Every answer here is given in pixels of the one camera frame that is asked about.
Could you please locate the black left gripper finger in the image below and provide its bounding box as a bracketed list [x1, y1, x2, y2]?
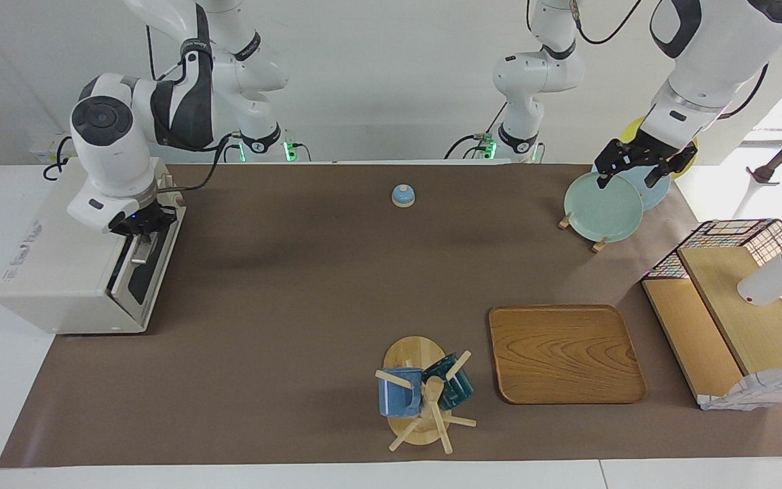
[595, 139, 631, 189]
[644, 155, 678, 188]

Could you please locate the glass toaster oven door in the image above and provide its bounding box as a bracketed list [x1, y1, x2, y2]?
[107, 204, 187, 328]

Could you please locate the cream toaster oven body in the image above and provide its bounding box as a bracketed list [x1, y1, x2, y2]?
[0, 158, 187, 335]

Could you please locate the large light blue plate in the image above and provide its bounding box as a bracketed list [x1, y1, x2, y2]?
[591, 163, 672, 211]

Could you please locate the yellow plate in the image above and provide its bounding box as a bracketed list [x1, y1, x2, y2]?
[625, 117, 699, 179]

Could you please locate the pale green plate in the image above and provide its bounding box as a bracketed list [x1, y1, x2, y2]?
[563, 171, 644, 243]

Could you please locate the wooden plate rack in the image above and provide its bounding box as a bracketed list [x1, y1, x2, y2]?
[558, 212, 609, 254]

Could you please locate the white power strip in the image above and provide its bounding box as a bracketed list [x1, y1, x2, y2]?
[30, 132, 76, 164]

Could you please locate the brown table mat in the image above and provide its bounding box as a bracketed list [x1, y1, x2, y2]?
[0, 163, 782, 469]

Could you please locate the white plastic bottle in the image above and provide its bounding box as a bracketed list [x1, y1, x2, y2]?
[737, 232, 782, 306]

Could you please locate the wooden step shelf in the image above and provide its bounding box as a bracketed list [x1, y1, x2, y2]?
[642, 246, 782, 408]

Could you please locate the wooden serving tray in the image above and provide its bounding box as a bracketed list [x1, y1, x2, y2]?
[488, 304, 648, 405]

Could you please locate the white patterned cloth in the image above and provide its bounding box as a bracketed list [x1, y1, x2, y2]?
[699, 365, 782, 412]

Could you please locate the wooden mug tree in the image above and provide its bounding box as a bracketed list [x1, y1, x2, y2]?
[375, 336, 478, 454]

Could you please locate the dark green ceramic mug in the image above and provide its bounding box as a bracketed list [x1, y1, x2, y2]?
[422, 353, 475, 411]

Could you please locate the blue ceramic mug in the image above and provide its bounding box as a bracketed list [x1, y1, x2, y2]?
[377, 367, 424, 418]

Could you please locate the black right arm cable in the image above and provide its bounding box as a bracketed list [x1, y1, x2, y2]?
[145, 27, 237, 194]

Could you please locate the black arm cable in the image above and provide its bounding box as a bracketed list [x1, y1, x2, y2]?
[571, 0, 643, 43]
[145, 27, 237, 194]

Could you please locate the black wire basket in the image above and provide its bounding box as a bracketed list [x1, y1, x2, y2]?
[641, 219, 782, 340]

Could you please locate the black coiled power cable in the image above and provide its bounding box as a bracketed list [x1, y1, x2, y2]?
[43, 136, 79, 181]

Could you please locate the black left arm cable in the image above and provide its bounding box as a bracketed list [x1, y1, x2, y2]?
[571, 0, 643, 43]

